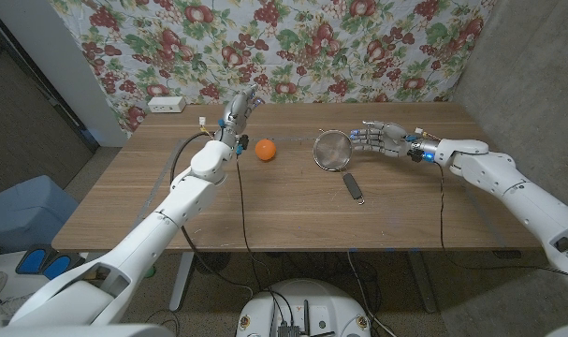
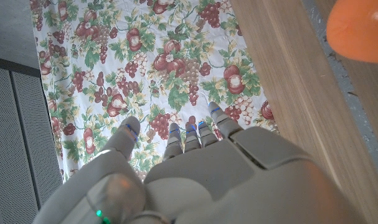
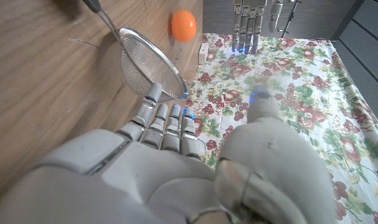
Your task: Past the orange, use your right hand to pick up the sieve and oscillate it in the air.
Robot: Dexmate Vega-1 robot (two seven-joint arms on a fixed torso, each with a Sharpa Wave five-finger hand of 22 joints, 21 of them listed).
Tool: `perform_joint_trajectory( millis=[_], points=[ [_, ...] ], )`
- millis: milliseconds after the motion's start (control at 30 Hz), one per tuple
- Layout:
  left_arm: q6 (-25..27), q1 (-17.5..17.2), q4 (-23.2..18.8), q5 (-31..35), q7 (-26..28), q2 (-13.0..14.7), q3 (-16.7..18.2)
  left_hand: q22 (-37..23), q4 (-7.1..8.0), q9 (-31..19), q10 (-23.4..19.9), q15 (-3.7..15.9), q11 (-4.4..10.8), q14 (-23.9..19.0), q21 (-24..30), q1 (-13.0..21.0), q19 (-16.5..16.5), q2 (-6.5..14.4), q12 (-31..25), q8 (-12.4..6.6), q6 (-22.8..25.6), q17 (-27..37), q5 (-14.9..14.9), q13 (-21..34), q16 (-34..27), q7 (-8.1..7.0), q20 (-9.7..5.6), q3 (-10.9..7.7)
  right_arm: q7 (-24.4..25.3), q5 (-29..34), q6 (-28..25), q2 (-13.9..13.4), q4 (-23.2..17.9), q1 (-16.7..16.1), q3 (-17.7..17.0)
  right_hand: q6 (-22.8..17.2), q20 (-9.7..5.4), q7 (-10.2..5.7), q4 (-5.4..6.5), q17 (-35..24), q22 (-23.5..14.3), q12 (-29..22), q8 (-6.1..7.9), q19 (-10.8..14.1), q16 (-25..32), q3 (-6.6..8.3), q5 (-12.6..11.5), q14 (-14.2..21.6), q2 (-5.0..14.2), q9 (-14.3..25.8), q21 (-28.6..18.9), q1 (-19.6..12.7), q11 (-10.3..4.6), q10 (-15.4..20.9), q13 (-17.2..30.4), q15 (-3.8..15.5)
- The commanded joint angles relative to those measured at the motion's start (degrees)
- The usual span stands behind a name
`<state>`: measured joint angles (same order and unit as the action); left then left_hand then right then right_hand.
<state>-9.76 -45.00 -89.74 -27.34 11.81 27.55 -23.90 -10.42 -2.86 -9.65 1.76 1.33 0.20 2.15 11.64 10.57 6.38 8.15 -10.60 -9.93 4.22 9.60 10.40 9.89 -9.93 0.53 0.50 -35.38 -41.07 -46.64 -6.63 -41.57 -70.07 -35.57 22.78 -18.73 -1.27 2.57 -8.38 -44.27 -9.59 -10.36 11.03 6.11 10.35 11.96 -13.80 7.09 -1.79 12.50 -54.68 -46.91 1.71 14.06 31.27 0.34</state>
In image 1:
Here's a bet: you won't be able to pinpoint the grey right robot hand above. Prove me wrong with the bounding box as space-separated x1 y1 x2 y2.
349 120 418 159

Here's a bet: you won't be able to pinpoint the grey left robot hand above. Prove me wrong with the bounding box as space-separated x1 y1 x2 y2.
215 83 261 146

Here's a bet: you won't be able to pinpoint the metal sieve with black handle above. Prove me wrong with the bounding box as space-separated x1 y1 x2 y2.
312 129 366 206

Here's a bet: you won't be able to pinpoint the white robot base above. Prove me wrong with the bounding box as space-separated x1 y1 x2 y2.
236 279 373 337

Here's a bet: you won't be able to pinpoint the orange fruit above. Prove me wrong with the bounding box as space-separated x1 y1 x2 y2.
255 139 278 162

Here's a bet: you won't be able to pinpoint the white power strip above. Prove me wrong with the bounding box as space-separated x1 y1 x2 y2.
147 95 187 114

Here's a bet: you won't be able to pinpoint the floral fruit print backdrop cloth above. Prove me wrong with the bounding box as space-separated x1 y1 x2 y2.
49 0 495 137

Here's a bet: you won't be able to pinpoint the black round floor fan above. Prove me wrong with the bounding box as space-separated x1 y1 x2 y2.
194 252 231 275

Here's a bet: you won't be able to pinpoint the grey table leg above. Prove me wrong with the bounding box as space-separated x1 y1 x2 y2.
407 252 439 314

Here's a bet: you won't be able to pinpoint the white table leg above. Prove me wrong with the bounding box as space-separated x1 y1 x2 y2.
169 252 196 313

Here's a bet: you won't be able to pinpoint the blue-grey bin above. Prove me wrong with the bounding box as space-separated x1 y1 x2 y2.
0 175 79 254

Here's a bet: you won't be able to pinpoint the blue and black foot pedals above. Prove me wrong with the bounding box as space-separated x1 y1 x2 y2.
15 243 86 282

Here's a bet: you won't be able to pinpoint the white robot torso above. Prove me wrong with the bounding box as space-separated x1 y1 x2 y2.
0 324 175 337

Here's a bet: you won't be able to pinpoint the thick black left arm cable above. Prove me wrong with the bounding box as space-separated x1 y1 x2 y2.
169 131 256 294

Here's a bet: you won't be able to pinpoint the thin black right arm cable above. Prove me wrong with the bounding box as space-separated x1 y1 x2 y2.
437 161 546 271

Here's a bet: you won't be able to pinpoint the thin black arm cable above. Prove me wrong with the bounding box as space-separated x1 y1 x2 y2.
235 154 284 324
437 161 546 271

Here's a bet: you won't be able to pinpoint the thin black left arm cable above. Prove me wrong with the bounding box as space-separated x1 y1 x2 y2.
235 154 284 324

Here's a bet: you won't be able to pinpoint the black floor cable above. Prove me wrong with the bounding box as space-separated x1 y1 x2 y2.
346 252 397 337

